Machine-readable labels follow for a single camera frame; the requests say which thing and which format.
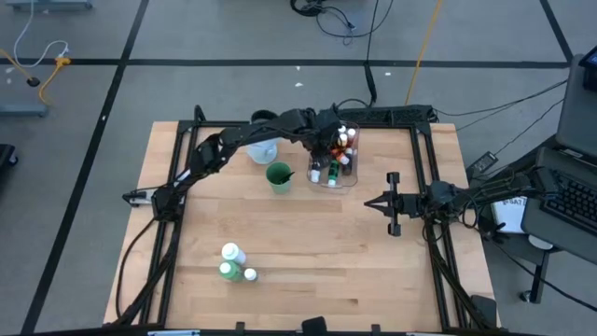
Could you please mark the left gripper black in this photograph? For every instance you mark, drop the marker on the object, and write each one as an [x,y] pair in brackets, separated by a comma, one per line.
[324,126]

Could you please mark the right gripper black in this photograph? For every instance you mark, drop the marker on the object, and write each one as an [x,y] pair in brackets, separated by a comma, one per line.
[403,205]

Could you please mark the small green paint bottle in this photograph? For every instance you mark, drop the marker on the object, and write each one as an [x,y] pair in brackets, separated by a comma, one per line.
[332,172]

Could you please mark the orange paint bottle white cap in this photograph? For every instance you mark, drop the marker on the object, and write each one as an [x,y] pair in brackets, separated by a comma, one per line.
[344,159]

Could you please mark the yellow paint bottle white cap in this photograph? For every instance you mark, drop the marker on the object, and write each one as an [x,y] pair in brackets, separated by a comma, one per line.
[343,139]

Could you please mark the brown paint bottle white cap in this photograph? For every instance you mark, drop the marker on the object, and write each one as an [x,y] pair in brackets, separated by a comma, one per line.
[348,169]

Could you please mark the dark blue paint bottle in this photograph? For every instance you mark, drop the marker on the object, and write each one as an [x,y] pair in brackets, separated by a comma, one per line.
[342,129]

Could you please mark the red paint bottle white cap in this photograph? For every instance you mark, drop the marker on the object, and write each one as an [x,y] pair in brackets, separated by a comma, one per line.
[351,133]

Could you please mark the clear plastic bin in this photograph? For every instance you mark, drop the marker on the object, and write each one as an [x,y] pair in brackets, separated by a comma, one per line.
[347,182]

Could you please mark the black paintbrush silver ferrule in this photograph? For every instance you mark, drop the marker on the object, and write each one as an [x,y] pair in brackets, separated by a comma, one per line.
[285,177]
[282,178]

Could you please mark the green plastic cup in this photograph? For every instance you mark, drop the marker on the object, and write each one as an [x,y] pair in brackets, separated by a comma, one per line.
[280,189]

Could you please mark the large white paint bottle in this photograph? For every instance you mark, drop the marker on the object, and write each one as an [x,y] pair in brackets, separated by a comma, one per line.
[232,252]

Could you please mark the large green paint bottle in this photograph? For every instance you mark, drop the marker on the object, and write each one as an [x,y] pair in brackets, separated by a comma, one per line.
[231,271]

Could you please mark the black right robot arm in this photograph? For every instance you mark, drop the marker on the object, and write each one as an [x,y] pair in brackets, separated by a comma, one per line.
[494,191]

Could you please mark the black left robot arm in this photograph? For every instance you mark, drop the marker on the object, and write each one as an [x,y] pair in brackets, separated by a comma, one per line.
[261,128]

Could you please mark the white tilted pitcher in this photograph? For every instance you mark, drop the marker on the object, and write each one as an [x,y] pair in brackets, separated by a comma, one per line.
[262,154]

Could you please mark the black perforated box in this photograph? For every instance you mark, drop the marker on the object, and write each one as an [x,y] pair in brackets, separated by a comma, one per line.
[396,114]

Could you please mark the black power adapter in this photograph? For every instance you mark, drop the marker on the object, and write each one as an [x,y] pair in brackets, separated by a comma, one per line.
[482,163]

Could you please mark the white printed box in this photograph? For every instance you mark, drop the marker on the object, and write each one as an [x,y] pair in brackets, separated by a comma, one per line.
[508,214]

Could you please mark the black rounded block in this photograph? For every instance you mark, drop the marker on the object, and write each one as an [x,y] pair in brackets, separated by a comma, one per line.
[314,326]

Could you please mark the white round object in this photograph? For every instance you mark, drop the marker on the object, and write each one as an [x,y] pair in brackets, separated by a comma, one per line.
[540,242]

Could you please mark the black keyboard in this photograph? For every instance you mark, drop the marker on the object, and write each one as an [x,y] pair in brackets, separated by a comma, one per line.
[576,205]

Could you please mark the dark grey desk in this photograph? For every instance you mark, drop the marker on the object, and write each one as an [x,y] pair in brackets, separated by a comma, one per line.
[573,242]

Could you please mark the grey desk upper shelf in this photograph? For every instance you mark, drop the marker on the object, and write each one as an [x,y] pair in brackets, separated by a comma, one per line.
[578,116]

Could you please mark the large display monitor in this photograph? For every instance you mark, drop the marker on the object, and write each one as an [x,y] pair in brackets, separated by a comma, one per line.
[590,65]

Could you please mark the grey cart base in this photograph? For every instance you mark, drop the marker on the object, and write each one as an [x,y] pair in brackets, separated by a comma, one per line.
[23,109]
[46,4]

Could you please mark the black caster base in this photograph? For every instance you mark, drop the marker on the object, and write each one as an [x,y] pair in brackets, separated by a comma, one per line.
[5,156]

